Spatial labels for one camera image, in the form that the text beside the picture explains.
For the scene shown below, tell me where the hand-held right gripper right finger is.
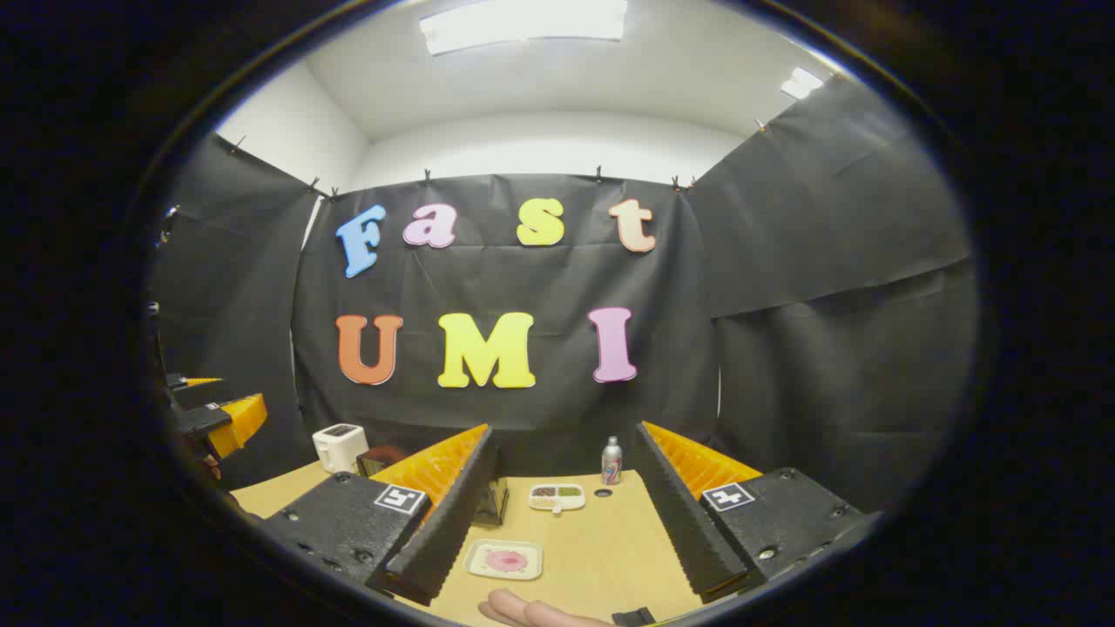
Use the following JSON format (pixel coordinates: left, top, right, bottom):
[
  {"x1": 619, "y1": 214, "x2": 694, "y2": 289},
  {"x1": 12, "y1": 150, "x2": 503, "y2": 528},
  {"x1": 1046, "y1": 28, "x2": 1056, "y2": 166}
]
[{"x1": 633, "y1": 421, "x2": 882, "y2": 604}]

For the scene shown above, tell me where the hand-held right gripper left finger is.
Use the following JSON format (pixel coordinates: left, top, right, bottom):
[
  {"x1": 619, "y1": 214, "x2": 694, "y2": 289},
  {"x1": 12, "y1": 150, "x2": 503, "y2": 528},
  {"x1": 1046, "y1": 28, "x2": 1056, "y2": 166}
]
[{"x1": 260, "y1": 423, "x2": 500, "y2": 607}]

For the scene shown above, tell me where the white food tray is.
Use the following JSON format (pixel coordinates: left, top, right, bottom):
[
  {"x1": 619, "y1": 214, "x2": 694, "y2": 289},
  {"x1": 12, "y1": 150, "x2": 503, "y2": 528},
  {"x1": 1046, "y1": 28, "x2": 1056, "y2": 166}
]
[{"x1": 464, "y1": 539, "x2": 544, "y2": 582}]

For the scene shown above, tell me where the black electric oven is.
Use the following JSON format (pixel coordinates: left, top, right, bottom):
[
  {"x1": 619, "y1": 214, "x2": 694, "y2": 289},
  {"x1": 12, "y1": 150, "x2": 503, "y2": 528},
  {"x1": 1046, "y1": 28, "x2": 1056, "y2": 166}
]
[{"x1": 357, "y1": 444, "x2": 510, "y2": 527}]

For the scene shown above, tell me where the white toaster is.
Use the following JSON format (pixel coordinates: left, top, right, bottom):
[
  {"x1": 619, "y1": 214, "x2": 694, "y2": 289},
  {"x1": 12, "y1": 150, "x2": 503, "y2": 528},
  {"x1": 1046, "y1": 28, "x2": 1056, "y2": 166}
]
[{"x1": 313, "y1": 423, "x2": 369, "y2": 475}]

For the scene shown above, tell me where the white divided snack dish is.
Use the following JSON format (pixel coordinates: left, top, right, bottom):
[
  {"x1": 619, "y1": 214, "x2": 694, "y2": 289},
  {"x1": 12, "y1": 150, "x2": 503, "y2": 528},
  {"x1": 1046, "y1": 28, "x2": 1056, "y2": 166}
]
[{"x1": 529, "y1": 483, "x2": 586, "y2": 515}]

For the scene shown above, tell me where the black backdrop cloth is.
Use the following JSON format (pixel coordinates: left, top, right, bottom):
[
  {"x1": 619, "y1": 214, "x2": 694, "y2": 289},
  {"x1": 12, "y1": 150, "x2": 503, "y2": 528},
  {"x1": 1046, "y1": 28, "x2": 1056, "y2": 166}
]
[{"x1": 148, "y1": 74, "x2": 981, "y2": 515}]

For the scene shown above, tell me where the small ceiling light panel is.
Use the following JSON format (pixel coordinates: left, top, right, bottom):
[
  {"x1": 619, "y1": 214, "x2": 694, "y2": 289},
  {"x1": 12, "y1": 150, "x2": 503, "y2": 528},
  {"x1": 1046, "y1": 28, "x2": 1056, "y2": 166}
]
[{"x1": 780, "y1": 67, "x2": 825, "y2": 100}]

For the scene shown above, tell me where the large ceiling light panel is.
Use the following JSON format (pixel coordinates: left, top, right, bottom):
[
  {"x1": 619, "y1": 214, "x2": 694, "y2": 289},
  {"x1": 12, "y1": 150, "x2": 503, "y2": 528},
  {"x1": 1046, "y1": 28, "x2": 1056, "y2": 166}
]
[{"x1": 420, "y1": 0, "x2": 629, "y2": 56}]

